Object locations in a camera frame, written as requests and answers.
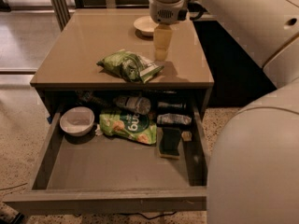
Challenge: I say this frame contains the green snack bag in drawer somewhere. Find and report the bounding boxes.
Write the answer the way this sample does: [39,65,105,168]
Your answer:
[99,108,157,146]

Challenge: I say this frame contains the open grey top drawer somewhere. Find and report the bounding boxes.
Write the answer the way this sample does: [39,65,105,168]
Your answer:
[3,105,209,216]

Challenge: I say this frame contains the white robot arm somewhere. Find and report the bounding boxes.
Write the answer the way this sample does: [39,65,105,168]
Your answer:
[149,0,299,224]

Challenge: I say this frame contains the white bowl on cabinet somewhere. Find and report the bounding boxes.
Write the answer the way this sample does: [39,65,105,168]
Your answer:
[134,16,157,36]

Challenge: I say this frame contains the grey cabinet with top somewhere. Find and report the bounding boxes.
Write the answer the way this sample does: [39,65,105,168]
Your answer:
[31,8,214,114]

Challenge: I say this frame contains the small yellow white item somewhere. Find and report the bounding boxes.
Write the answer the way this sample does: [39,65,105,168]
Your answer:
[181,131,192,142]

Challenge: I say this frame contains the clear plastic water bottle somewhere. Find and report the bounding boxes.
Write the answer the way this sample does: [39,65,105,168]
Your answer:
[113,95,151,115]

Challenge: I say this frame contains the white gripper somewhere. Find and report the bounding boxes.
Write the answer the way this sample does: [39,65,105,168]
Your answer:
[149,0,205,61]

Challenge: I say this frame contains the dark can in drawer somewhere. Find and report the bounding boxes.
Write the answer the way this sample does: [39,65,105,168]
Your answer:
[157,101,187,111]

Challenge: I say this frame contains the green jalapeno chip bag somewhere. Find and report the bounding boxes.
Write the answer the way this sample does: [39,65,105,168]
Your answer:
[97,49,164,83]

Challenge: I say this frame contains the black cable on floor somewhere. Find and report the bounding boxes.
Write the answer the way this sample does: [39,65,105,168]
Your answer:
[117,210,178,221]

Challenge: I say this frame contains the white bowl in drawer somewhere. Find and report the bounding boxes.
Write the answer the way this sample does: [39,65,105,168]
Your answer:
[60,106,94,137]

